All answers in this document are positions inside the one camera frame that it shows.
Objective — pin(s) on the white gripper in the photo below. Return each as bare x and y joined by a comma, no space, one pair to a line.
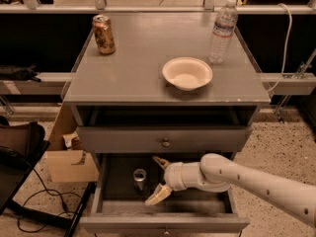
173,176

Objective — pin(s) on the silver blue redbull can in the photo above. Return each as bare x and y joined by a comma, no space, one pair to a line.
140,180

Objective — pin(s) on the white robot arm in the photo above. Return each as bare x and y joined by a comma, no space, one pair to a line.
215,173

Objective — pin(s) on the grey top drawer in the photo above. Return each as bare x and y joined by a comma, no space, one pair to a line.
140,139

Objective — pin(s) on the grey open middle drawer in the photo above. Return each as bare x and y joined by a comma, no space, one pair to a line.
118,208

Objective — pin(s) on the grey drawer cabinet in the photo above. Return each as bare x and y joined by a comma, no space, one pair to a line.
165,116

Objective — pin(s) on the gold brown soda can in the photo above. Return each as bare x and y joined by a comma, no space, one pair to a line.
102,27

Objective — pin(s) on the cardboard box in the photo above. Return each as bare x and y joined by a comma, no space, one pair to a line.
67,160

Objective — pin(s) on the white paper bowl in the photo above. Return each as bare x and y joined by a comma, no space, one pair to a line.
187,73

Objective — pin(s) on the black chair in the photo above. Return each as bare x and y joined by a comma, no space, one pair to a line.
21,147

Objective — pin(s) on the clear plastic water bottle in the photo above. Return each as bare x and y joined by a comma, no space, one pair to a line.
222,32

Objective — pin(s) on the metal railing frame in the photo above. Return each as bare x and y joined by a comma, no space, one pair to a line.
144,4

